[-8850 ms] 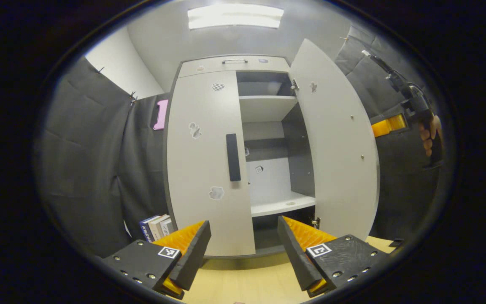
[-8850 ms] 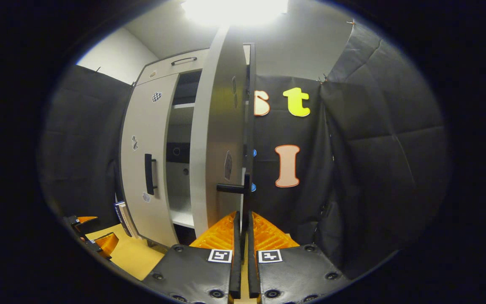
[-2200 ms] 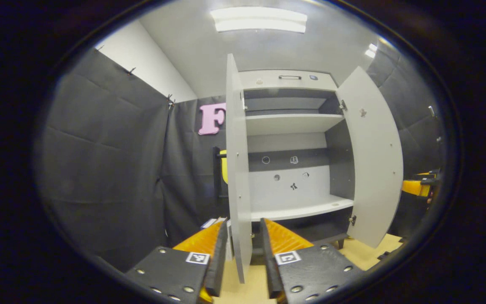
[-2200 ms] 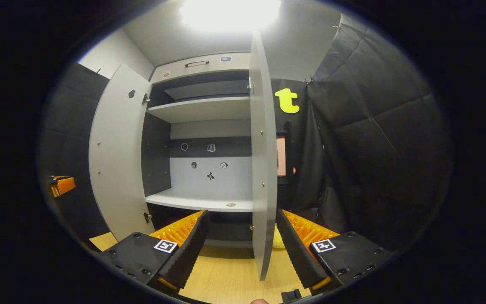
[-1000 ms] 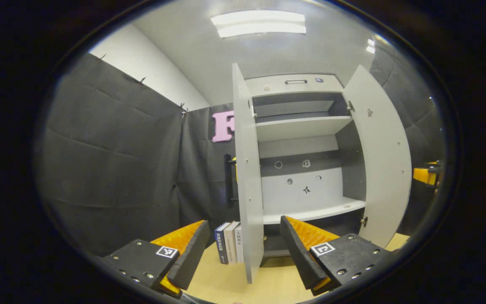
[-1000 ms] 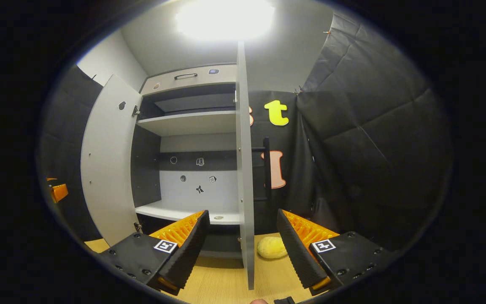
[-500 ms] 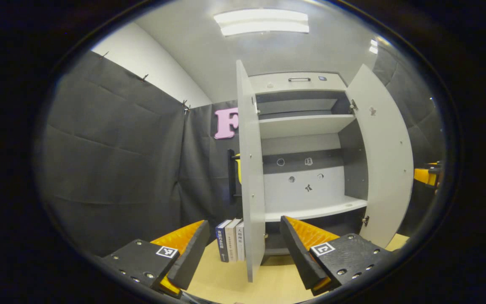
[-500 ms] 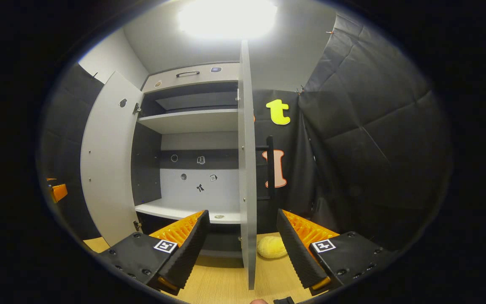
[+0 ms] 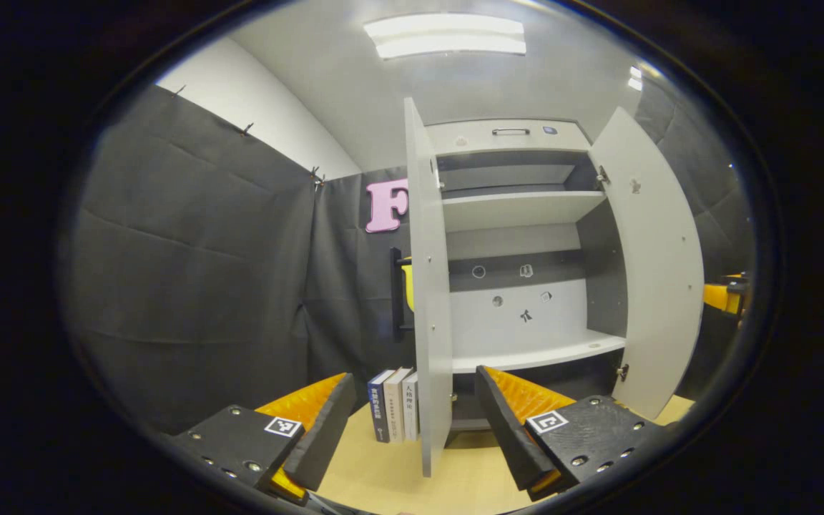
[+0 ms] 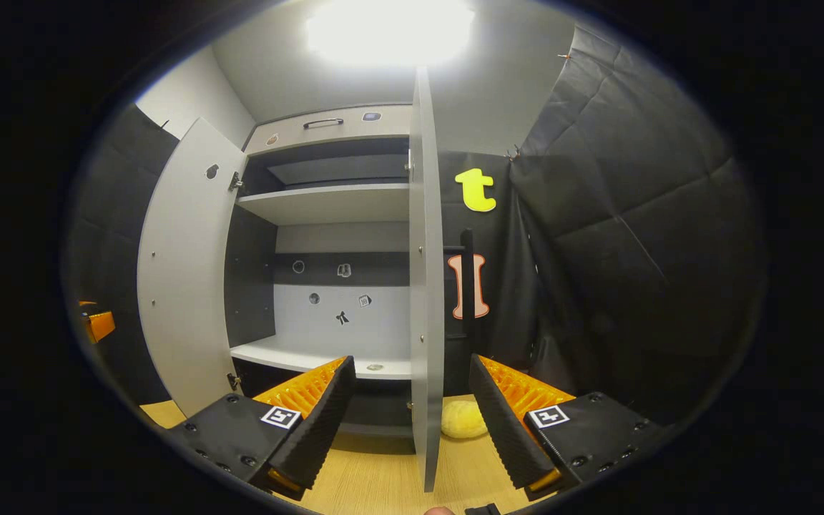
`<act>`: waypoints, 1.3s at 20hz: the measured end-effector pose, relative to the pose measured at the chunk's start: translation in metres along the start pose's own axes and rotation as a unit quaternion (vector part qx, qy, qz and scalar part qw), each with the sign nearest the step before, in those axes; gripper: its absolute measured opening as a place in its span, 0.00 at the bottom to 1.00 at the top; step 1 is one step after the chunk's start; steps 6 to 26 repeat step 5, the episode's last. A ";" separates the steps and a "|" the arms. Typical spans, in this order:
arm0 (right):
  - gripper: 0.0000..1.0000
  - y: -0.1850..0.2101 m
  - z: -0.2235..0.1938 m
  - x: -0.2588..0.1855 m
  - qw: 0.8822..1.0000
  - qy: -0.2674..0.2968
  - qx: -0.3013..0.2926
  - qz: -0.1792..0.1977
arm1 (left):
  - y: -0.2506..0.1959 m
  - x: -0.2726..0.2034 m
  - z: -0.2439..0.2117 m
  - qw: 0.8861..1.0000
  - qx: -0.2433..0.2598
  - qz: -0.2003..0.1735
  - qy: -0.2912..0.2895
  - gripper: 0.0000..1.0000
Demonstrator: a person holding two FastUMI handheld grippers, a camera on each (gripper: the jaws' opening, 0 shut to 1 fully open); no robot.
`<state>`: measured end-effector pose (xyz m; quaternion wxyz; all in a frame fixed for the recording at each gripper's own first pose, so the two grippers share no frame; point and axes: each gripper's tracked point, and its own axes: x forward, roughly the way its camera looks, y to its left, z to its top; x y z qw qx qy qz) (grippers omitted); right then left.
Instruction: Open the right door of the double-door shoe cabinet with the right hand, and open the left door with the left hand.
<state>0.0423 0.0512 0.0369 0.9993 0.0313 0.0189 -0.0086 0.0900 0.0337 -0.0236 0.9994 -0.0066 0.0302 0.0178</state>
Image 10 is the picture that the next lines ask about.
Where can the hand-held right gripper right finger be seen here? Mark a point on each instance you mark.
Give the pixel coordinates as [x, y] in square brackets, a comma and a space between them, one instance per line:
[505, 429]

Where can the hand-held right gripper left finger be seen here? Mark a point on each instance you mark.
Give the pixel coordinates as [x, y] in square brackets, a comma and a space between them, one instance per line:
[319, 429]

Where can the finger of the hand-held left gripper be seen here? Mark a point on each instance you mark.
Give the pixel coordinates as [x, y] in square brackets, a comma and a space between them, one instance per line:
[101, 325]

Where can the grey cabinet door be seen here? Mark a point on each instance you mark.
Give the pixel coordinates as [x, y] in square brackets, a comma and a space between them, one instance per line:
[426, 286]
[183, 286]

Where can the grey double-door shoe cabinet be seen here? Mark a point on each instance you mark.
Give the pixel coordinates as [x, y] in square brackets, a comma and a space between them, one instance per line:
[326, 204]

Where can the grey cabinet drawer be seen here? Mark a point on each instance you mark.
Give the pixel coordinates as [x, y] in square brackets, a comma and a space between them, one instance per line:
[326, 137]

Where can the yellow round sponge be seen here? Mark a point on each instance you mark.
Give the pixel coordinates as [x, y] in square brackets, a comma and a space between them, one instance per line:
[462, 420]

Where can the black backdrop cloth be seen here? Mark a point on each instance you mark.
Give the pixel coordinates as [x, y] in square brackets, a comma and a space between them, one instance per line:
[634, 250]

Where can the ceiling light panel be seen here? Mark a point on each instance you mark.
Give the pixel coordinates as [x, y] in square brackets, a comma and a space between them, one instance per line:
[390, 32]

